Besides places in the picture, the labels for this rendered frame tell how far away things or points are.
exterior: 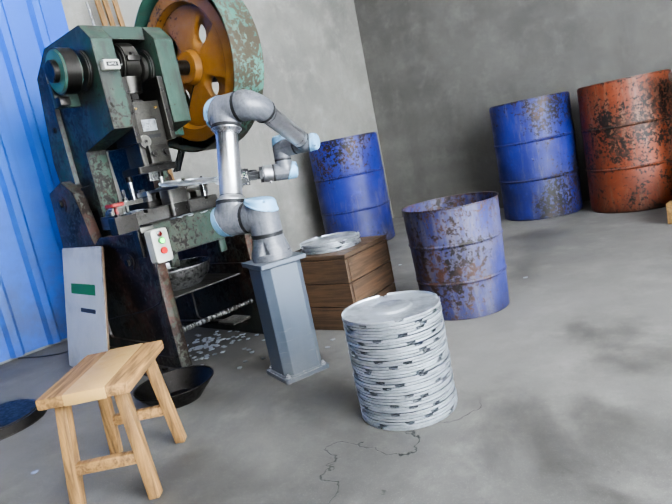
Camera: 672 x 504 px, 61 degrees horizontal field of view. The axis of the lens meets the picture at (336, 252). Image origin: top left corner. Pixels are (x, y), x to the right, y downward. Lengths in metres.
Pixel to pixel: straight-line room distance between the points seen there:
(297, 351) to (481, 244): 0.86
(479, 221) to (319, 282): 0.75
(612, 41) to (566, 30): 0.36
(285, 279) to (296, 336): 0.22
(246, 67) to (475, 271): 1.36
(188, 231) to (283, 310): 0.71
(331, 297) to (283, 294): 0.53
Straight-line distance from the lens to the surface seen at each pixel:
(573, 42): 4.99
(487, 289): 2.44
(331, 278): 2.52
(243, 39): 2.74
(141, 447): 1.64
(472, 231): 2.36
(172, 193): 2.62
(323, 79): 5.43
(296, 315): 2.10
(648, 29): 4.85
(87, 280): 2.89
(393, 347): 1.56
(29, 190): 3.75
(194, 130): 3.03
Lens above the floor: 0.79
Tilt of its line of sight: 10 degrees down
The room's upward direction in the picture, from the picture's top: 11 degrees counter-clockwise
